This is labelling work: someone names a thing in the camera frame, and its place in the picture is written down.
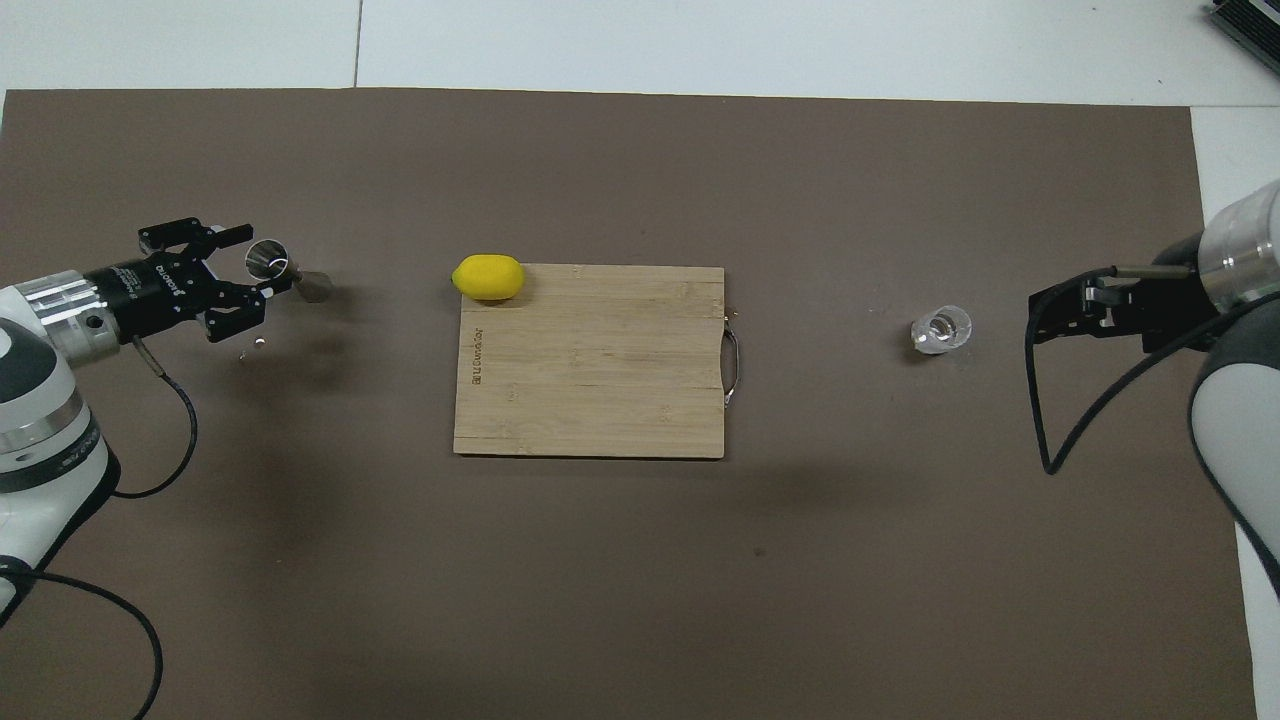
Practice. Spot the brown table mat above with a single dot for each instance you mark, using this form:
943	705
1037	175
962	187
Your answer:
600	600

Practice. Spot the clear glass cup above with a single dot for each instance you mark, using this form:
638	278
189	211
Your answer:
940	330

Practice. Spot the wooden cutting board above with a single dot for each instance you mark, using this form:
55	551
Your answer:
590	370

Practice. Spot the steel jigger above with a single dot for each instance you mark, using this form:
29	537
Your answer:
266	260

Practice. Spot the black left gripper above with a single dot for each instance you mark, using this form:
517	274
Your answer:
150	290

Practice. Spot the yellow lemon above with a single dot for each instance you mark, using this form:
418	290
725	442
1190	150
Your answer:
488	278

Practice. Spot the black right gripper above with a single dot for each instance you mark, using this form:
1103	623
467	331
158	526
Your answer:
1175	300

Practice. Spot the grey ribbed device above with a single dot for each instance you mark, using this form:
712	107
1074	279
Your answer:
1250	25

